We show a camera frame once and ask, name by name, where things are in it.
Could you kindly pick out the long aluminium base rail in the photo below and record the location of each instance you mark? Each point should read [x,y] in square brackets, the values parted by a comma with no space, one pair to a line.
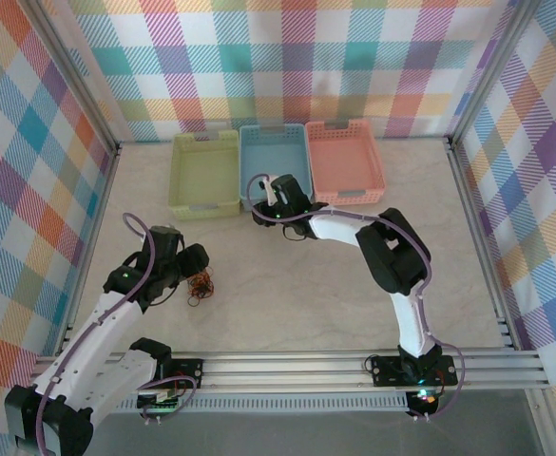
[282,368]

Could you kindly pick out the pink perforated plastic basket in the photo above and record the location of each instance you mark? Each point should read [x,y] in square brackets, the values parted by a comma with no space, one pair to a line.
[344,161]

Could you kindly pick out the aluminium side rail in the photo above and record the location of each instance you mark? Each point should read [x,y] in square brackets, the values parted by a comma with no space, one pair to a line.
[482,242]
[92,247]

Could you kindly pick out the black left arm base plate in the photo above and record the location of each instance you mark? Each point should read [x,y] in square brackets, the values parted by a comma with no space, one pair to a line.
[187,373]

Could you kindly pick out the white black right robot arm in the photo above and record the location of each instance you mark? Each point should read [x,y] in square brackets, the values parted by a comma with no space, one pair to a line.
[410,323]

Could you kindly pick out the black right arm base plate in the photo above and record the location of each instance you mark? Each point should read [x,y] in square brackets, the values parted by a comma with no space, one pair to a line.
[387,370]

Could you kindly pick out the blue perforated plastic basket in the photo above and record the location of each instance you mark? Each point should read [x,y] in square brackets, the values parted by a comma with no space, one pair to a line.
[273,152]

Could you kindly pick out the yellow-green perforated plastic basket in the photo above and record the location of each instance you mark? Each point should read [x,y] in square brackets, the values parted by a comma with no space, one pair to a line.
[201,171]

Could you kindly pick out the small controller circuit board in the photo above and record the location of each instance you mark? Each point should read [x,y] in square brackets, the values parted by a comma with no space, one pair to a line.
[422,399]
[161,401]

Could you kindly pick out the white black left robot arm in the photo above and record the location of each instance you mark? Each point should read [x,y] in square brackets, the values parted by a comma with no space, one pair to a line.
[97,342]

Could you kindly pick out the aluminium frame post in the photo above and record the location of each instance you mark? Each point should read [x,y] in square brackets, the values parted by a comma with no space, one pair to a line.
[489,71]
[75,76]

